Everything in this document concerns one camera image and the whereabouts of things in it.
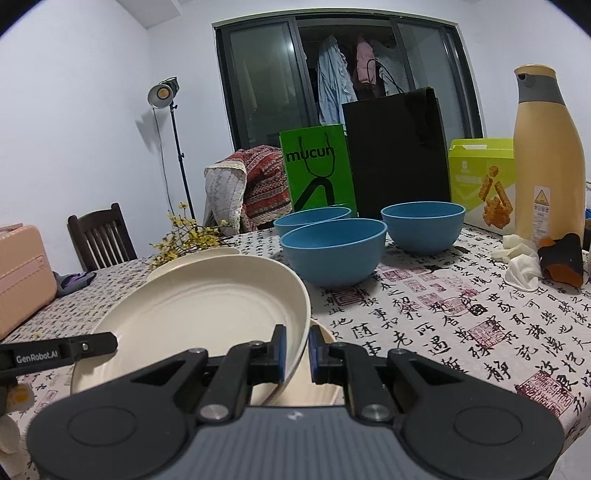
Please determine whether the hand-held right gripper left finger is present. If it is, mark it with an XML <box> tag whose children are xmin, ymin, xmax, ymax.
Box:
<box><xmin>134</xmin><ymin>324</ymin><xmax>287</xmax><ymax>423</ymax></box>

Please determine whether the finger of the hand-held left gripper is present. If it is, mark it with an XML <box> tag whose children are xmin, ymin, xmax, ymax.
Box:
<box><xmin>65</xmin><ymin>331</ymin><xmax>118</xmax><ymax>363</ymax></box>

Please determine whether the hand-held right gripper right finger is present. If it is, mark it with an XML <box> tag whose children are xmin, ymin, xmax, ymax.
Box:
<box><xmin>308</xmin><ymin>325</ymin><xmax>465</xmax><ymax>423</ymax></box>

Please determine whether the cream plate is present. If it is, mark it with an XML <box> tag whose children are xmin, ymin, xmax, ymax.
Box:
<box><xmin>147</xmin><ymin>248</ymin><xmax>241</xmax><ymax>283</ymax></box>
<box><xmin>265</xmin><ymin>318</ymin><xmax>345</xmax><ymax>408</ymax></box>
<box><xmin>70</xmin><ymin>255</ymin><xmax>311</xmax><ymax>407</ymax></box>

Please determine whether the blue bowl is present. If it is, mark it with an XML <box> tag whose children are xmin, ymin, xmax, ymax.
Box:
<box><xmin>381</xmin><ymin>202</ymin><xmax>465</xmax><ymax>254</ymax></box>
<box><xmin>281</xmin><ymin>219</ymin><xmax>387</xmax><ymax>289</ymax></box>
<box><xmin>274</xmin><ymin>207</ymin><xmax>352</xmax><ymax>241</ymax></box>

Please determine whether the purple grey cloth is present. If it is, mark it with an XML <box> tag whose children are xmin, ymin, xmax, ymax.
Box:
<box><xmin>53</xmin><ymin>271</ymin><xmax>98</xmax><ymax>298</ymax></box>

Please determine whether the pink suitcase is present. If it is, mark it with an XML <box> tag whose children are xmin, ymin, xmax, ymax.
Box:
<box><xmin>0</xmin><ymin>224</ymin><xmax>58</xmax><ymax>340</ymax></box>

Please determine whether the dark wooden chair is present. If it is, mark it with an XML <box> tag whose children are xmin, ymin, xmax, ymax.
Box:
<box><xmin>67</xmin><ymin>203</ymin><xmax>138</xmax><ymax>272</ymax></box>

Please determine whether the calligraphy printed tablecloth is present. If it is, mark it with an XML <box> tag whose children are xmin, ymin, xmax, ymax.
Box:
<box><xmin>0</xmin><ymin>222</ymin><xmax>591</xmax><ymax>480</ymax></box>

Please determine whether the yellow flower branch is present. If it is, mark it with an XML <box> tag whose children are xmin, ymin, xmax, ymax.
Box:
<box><xmin>148</xmin><ymin>200</ymin><xmax>241</xmax><ymax>271</ymax></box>

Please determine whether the grey quilted cloth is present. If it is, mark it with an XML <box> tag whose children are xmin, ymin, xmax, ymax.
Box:
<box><xmin>204</xmin><ymin>161</ymin><xmax>247</xmax><ymax>234</ymax></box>

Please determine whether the red patterned blanket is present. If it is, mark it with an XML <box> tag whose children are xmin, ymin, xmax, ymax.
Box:
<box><xmin>217</xmin><ymin>145</ymin><xmax>293</xmax><ymax>232</ymax></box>

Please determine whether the green paper bag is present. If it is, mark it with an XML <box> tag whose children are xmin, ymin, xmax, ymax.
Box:
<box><xmin>279</xmin><ymin>124</ymin><xmax>358</xmax><ymax>219</ymax></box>

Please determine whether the black paper bag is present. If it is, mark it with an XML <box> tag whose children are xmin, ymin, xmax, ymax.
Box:
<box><xmin>342</xmin><ymin>59</ymin><xmax>452</xmax><ymax>219</ymax></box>

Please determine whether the white cloth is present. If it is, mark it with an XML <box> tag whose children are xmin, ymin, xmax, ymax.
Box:
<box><xmin>490</xmin><ymin>233</ymin><xmax>546</xmax><ymax>291</ymax></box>

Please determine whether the yellow-green snack box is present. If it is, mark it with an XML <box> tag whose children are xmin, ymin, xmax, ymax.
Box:
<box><xmin>449</xmin><ymin>138</ymin><xmax>518</xmax><ymax>232</ymax></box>

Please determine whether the studio light on stand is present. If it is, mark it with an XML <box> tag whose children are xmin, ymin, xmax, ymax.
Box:
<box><xmin>148</xmin><ymin>79</ymin><xmax>197</xmax><ymax>222</ymax></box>

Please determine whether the black and orange pouch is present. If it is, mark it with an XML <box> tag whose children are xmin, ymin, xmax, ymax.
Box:
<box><xmin>537</xmin><ymin>233</ymin><xmax>585</xmax><ymax>288</ymax></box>

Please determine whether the dark sliding glass door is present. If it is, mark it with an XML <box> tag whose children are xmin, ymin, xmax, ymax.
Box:
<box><xmin>213</xmin><ymin>16</ymin><xmax>485</xmax><ymax>153</ymax></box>

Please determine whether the hanging blue shirt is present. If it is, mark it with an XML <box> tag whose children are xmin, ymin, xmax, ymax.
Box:
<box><xmin>318</xmin><ymin>34</ymin><xmax>358</xmax><ymax>126</ymax></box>

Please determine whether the hanging white garment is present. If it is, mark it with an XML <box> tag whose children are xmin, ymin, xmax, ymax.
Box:
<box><xmin>369</xmin><ymin>39</ymin><xmax>407</xmax><ymax>95</ymax></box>

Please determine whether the hanging pink garment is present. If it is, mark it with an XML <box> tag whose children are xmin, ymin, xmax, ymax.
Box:
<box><xmin>355</xmin><ymin>39</ymin><xmax>377</xmax><ymax>86</ymax></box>

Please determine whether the yellow bottle with grey cap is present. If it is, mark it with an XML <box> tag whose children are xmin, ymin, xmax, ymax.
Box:
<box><xmin>513</xmin><ymin>65</ymin><xmax>587</xmax><ymax>252</ymax></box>

